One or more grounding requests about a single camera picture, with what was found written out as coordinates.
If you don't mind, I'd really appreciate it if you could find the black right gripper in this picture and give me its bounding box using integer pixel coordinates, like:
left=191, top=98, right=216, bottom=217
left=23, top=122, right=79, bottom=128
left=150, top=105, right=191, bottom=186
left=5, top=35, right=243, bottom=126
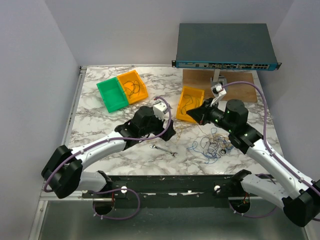
left=186, top=97, right=235, bottom=133

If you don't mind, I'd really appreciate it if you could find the aluminium table frame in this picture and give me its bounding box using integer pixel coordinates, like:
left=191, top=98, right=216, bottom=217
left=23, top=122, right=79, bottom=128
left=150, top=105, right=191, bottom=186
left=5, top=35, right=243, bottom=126
left=30, top=65, right=307, bottom=240

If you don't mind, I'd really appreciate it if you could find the silver ratchet wrench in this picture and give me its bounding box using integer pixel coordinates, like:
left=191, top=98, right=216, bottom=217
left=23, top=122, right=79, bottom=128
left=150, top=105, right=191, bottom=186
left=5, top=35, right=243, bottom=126
left=219, top=149, right=227, bottom=156

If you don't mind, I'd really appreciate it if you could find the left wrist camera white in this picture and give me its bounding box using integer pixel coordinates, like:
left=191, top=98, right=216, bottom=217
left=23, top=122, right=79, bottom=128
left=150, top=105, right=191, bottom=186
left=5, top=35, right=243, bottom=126
left=152, top=100, right=168, bottom=121

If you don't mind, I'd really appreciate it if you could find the blue network switch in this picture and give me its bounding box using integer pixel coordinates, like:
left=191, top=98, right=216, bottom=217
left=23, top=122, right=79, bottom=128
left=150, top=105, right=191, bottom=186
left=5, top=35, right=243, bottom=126
left=171, top=23, right=282, bottom=71

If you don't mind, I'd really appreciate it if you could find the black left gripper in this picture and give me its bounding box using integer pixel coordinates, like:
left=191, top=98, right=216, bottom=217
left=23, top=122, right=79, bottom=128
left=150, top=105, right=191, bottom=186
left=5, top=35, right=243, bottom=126
left=139, top=112, right=176, bottom=142

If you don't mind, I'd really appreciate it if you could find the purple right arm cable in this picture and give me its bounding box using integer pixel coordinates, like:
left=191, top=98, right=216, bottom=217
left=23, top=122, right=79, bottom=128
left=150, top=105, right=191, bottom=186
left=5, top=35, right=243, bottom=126
left=222, top=81, right=320, bottom=222

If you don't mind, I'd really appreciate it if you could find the green plastic bin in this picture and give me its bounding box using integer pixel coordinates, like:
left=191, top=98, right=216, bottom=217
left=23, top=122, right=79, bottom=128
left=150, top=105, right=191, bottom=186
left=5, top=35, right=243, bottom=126
left=96, top=77, right=129, bottom=113

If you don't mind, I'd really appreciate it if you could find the blue cable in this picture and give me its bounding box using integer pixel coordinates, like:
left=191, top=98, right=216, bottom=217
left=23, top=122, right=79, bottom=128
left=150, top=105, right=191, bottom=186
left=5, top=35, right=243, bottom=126
left=186, top=127, right=235, bottom=165

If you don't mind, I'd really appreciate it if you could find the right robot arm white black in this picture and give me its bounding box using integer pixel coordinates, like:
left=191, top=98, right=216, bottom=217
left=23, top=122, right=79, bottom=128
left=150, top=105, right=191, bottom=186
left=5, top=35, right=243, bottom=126
left=186, top=99, right=320, bottom=227

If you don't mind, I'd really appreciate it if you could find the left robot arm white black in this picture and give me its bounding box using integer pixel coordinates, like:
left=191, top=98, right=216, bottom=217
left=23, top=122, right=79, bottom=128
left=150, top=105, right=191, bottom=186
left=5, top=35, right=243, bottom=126
left=41, top=102, right=176, bottom=199

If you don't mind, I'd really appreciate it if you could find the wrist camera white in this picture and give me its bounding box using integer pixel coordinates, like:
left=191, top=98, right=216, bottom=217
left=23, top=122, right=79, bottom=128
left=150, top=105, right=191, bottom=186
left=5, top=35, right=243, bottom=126
left=152, top=100, right=168, bottom=121
left=210, top=83, right=227, bottom=107

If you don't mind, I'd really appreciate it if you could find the wooden base board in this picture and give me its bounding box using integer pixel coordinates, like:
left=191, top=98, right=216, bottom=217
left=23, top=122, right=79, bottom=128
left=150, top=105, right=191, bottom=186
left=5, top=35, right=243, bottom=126
left=182, top=69, right=258, bottom=103

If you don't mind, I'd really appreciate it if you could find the metal switch stand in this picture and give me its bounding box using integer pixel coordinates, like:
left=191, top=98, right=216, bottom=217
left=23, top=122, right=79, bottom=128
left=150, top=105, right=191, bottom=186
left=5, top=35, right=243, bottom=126
left=210, top=69, right=227, bottom=87

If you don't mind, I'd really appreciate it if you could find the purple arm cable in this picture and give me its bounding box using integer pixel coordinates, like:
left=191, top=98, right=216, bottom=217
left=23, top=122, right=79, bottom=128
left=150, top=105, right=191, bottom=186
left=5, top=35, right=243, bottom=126
left=43, top=96, right=173, bottom=221
left=222, top=81, right=320, bottom=222

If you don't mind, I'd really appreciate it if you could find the silver open-end wrench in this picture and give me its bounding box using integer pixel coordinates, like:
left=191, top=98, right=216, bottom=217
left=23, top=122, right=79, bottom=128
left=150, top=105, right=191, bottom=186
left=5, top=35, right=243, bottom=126
left=149, top=144, right=178, bottom=158

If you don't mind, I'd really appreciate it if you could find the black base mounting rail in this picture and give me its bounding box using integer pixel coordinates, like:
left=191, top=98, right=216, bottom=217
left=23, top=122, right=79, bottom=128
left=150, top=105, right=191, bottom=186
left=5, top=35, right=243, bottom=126
left=82, top=170, right=252, bottom=213

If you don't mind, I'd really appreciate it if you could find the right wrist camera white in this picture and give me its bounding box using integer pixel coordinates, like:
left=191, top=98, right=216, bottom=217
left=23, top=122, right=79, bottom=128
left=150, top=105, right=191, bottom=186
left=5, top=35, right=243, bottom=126
left=210, top=83, right=227, bottom=107

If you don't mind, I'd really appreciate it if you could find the yellow bin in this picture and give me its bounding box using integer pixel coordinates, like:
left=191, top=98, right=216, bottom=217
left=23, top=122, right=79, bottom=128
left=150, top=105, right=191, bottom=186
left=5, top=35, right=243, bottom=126
left=117, top=70, right=149, bottom=105
left=176, top=86, right=205, bottom=124

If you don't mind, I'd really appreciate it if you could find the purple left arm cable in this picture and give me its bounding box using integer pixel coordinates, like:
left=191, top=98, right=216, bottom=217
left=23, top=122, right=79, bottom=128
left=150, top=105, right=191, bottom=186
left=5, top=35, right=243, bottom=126
left=43, top=96, right=173, bottom=221

